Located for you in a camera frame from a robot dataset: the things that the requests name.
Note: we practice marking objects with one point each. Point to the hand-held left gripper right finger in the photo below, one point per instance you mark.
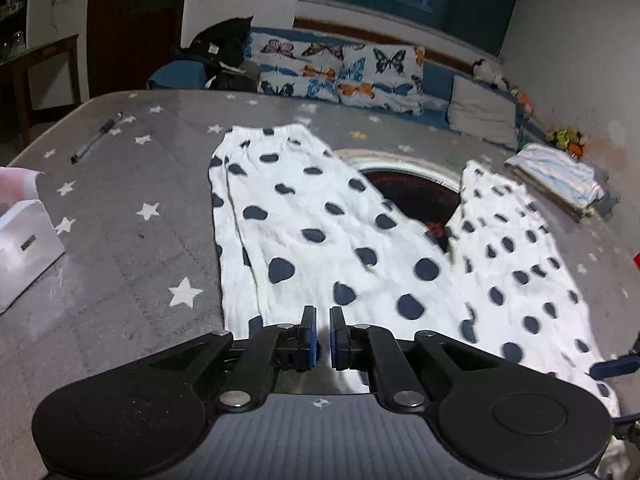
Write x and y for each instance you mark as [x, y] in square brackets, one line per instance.
[336, 340]

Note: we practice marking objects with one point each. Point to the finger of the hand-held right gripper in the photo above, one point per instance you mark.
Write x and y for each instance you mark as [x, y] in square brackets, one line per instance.
[605, 369]

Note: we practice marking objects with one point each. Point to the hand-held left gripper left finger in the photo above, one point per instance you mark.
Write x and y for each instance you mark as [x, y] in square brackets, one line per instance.
[311, 340]

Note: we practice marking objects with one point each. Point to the white polka dot pants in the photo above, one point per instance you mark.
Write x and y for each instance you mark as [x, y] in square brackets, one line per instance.
[310, 220]

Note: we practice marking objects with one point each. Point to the folded striped cloth stack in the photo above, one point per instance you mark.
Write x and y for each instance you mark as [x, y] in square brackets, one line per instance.
[555, 172]

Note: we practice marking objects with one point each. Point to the grey star tablecloth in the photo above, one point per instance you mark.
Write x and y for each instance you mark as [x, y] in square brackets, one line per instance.
[125, 240]

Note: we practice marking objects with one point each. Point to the green orange toys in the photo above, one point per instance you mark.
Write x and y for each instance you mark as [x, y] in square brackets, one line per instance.
[565, 140]

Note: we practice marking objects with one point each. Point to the butterfly print pillow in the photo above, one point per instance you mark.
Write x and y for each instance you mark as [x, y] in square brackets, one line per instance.
[380, 75]
[295, 67]

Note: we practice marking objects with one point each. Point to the grey pillow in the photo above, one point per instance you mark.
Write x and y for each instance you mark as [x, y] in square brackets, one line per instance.
[482, 110]

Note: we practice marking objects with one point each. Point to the olive dark bag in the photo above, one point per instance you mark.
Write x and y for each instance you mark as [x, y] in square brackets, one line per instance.
[235, 77]

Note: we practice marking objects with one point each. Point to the blue sofa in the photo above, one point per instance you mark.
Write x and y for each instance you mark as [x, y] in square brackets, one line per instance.
[435, 80]

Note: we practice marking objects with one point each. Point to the orange plush toy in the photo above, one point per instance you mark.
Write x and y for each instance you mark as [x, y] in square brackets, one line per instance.
[522, 100]

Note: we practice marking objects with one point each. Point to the black pen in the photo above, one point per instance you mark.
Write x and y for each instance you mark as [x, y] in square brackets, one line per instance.
[95, 137]

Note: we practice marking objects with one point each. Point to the black white plush toy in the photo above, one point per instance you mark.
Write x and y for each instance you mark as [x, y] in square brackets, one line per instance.
[487, 71]

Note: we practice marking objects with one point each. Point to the black bag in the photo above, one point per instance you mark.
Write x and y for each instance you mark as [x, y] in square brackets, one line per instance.
[225, 40]

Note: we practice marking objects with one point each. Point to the pink white tissue box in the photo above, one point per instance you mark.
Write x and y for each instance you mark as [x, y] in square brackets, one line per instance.
[15, 182]

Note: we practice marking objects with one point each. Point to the dark wooden door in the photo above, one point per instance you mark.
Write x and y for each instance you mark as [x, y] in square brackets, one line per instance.
[135, 35]

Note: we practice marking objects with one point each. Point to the wooden side table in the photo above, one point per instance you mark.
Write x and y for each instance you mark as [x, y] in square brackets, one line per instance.
[45, 52]

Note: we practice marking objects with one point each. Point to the glass jar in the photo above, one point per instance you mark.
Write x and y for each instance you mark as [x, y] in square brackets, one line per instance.
[18, 42]

